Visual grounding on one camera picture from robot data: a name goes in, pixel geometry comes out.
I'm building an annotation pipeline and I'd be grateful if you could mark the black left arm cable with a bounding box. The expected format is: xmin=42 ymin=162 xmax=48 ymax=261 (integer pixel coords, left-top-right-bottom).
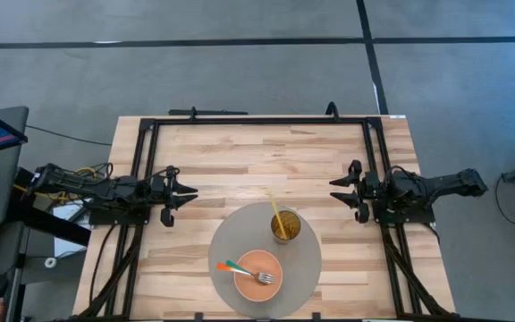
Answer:
xmin=140 ymin=165 xmax=181 ymax=184

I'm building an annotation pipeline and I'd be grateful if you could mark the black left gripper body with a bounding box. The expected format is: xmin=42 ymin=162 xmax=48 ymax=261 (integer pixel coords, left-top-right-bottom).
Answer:
xmin=149 ymin=165 xmax=181 ymax=228

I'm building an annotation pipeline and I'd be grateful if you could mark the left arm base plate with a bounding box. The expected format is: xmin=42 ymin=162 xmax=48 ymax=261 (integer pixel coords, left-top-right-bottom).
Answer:
xmin=88 ymin=207 xmax=151 ymax=226

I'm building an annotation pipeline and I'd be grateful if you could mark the amber faceted plastic tumbler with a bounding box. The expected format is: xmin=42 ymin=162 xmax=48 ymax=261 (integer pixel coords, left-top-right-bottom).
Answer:
xmin=270 ymin=209 xmax=302 ymax=245

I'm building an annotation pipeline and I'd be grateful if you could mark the yellow cable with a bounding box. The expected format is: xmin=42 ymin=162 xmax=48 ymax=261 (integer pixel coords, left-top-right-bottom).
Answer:
xmin=13 ymin=165 xmax=103 ymax=203

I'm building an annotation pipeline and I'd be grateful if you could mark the round grey placemat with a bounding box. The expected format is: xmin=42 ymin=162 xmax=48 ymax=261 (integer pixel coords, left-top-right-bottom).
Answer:
xmin=207 ymin=201 xmax=323 ymax=319

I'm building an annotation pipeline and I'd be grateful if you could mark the peach orange bowl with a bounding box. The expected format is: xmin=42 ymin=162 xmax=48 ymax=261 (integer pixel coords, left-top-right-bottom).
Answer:
xmin=232 ymin=249 xmax=284 ymax=303

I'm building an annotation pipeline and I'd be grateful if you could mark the orange-handled metal fork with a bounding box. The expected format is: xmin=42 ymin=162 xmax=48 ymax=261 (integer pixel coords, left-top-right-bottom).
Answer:
xmin=215 ymin=262 xmax=277 ymax=285

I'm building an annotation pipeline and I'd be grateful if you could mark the yellow-handled utensil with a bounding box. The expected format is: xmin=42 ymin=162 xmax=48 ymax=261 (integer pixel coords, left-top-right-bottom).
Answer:
xmin=268 ymin=194 xmax=288 ymax=241

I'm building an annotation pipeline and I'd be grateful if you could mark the black table frame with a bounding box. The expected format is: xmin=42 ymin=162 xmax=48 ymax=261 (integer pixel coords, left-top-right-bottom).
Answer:
xmin=73 ymin=114 xmax=458 ymax=322

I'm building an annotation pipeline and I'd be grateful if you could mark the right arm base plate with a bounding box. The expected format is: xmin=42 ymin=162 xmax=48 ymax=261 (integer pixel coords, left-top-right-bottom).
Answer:
xmin=372 ymin=203 xmax=436 ymax=226

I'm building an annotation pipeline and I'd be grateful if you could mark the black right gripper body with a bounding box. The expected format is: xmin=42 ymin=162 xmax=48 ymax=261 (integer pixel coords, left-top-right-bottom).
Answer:
xmin=349 ymin=159 xmax=393 ymax=225

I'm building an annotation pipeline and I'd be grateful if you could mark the black stand beam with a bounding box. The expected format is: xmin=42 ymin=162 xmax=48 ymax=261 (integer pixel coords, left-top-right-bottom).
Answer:
xmin=9 ymin=195 xmax=92 ymax=248

